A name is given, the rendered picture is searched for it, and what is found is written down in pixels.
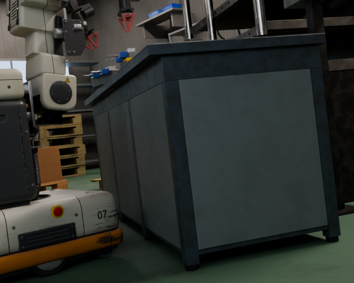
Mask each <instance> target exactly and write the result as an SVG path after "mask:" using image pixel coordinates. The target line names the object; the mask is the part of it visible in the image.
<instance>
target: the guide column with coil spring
mask: <svg viewBox="0 0 354 283"><path fill-rule="evenodd" d="M205 10H206V19H207V28H208V37H209V40H217V35H216V26H215V18H214V7H213V2H212V0H205Z"/></svg>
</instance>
